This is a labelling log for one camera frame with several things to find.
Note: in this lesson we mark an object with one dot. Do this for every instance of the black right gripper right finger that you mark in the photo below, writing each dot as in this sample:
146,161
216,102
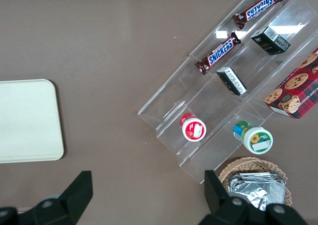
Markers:
221,207

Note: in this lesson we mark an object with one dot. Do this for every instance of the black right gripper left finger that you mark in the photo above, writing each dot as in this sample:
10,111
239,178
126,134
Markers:
72,200

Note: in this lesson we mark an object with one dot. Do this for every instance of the aluminium foil tray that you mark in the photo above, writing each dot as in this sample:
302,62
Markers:
256,187

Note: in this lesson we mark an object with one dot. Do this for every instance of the light wicker basket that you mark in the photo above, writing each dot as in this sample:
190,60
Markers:
248,164

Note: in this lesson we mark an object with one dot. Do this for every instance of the cream rectangular serving tray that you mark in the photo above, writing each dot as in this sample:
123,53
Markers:
27,120

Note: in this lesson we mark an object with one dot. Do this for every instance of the green sunflower lidded jar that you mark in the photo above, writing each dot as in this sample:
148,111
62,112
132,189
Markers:
258,139

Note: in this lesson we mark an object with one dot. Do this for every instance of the red lidded small jar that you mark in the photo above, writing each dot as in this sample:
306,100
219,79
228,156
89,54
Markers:
193,130

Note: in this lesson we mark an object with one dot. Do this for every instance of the clear acrylic stepped display stand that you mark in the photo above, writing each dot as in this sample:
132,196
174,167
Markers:
174,96

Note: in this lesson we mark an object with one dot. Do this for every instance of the small dark green box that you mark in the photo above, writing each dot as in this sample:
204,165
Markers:
270,42
232,82

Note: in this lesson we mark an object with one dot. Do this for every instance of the red chocolate chip cookie box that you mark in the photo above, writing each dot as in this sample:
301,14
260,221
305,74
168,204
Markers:
295,91

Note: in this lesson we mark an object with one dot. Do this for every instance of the Snickers chocolate bar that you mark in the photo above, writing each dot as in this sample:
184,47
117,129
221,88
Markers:
261,6
221,52

